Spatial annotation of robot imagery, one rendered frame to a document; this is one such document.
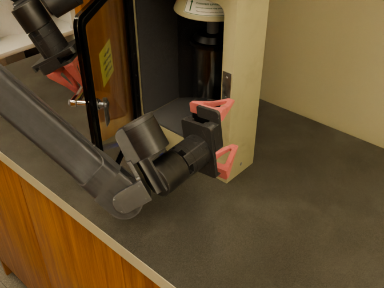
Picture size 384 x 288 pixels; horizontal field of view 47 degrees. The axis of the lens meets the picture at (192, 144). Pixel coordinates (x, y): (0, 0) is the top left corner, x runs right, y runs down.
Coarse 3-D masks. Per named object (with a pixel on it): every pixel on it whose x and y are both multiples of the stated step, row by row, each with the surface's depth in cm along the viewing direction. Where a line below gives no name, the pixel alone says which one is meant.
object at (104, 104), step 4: (100, 100) 88; (104, 100) 87; (100, 104) 87; (104, 104) 87; (108, 104) 88; (104, 108) 87; (108, 108) 88; (104, 112) 89; (108, 112) 90; (108, 116) 90; (108, 120) 90; (108, 124) 90
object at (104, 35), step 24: (120, 0) 97; (96, 24) 83; (120, 24) 99; (96, 48) 84; (120, 48) 100; (96, 72) 85; (120, 72) 102; (96, 96) 86; (120, 96) 103; (120, 120) 105
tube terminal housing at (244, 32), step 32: (224, 0) 84; (256, 0) 87; (224, 32) 88; (256, 32) 91; (224, 64) 91; (256, 64) 96; (256, 96) 102; (224, 128) 100; (256, 128) 108; (224, 160) 105
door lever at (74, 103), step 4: (80, 88) 92; (76, 92) 91; (80, 92) 90; (76, 96) 89; (80, 96) 90; (72, 100) 88; (76, 100) 88; (80, 100) 88; (68, 104) 88; (72, 104) 88; (76, 104) 88; (80, 104) 88; (84, 104) 88
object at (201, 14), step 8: (176, 0) 99; (184, 0) 95; (192, 0) 93; (200, 0) 92; (176, 8) 97; (184, 8) 95; (192, 8) 93; (200, 8) 92; (208, 8) 92; (216, 8) 92; (184, 16) 95; (192, 16) 94; (200, 16) 93; (208, 16) 92; (216, 16) 92; (224, 16) 93
